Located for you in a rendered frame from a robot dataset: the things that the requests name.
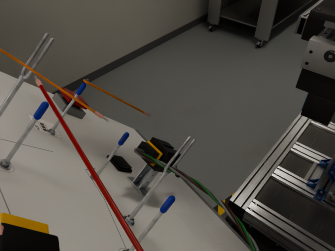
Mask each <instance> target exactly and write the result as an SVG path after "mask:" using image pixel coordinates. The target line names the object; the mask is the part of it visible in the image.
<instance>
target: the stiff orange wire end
mask: <svg viewBox="0 0 335 251"><path fill-rule="evenodd" d="M83 81H84V82H85V83H86V84H88V85H90V86H92V87H94V88H96V89H98V90H100V91H102V92H104V93H105V94H107V95H109V96H111V97H113V98H115V99H117V100H119V101H121V102H122V103H124V104H126V105H128V106H130V107H132V108H134V109H136V110H138V111H140V112H141V113H143V114H144V115H146V116H147V115H148V113H147V112H144V111H142V110H140V109H138V108H136V107H135V106H133V105H131V104H129V103H127V102H125V101H123V100H122V99H120V98H118V97H116V96H114V95H112V94H110V93H109V92H107V91H105V90H103V89H101V88H99V87H97V86H96V85H94V84H92V83H90V82H88V81H86V80H85V79H84V80H83ZM148 116H150V115H148Z"/></svg>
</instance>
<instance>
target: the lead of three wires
mask: <svg viewBox="0 0 335 251"><path fill-rule="evenodd" d="M144 151H145V149H140V148H135V149H134V152H135V153H136V154H137V155H138V156H140V157H142V158H145V159H147V160H148V161H150V162H152V163H154V164H156V165H159V166H161V167H163V168H165V166H166V165H167V164H166V163H164V162H162V161H160V160H157V159H154V158H153V157H151V156H149V155H148V154H146V153H145V152H144Z"/></svg>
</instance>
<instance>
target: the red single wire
mask: <svg viewBox="0 0 335 251"><path fill-rule="evenodd" d="M34 78H35V79H36V81H35V82H36V83H37V85H38V87H39V88H40V89H41V91H42V93H43V94H44V96H45V98H46V99H47V101H48V103H49V104H50V106H51V108H52V110H53V111H54V113H55V115H56V116H57V118H58V120H59V121H60V123H61V125H62V126H63V128H64V130H65V131H66V133H67V135H68V136H69V138H70V140H71V142H72V143H73V145H74V147H75V148H76V150H77V152H78V153H79V155H80V157H81V158H82V160H83V162H84V163H85V165H86V167H87V169H88V170H89V172H90V174H91V175H92V177H93V179H94V180H95V182H96V184H97V185H98V187H99V189H100V190H101V192H102V194H103V195H104V197H105V199H106V201H107V202H108V204H109V206H110V207H111V209H112V211H113V212H114V214H115V216H116V217H117V219H118V221H119V222H120V224H121V226H122V228H123V229H124V231H125V233H126V234H127V236H128V238H129V239H130V241H131V243H132V244H133V246H134V248H135V249H136V251H144V250H143V248H142V247H141V245H140V243H139V242H138V240H137V238H136V237H135V235H134V233H133V232H132V230H131V229H130V227H129V225H128V224H127V222H126V220H125V219H124V217H123V215H122V214H121V212H120V211H119V209H118V207H117V206H116V204H115V202H114V201H113V199H112V197H111V196H110V194H109V193H108V191H107V189H106V188H105V186H104V184H103V183H102V181H101V179H100V178H99V176H98V175H97V173H96V171H95V170H94V168H93V166H92V165H91V163H90V162H89V160H88V158H87V157H86V155H85V153H84V152H83V150H82V148H81V147H80V145H79V144H78V142H77V140H76V139H75V137H74V135H73V134H72V132H71V130H70V129H69V127H68V126H67V124H66V122H65V121H64V119H63V117H62V116H61V114H60V112H59V111H58V109H57V108H56V106H55V104H54V103H53V101H52V99H51V98H50V96H49V95H48V93H47V91H46V90H45V88H44V86H43V84H42V82H41V81H40V80H39V79H38V78H37V77H36V76H35V75H34Z"/></svg>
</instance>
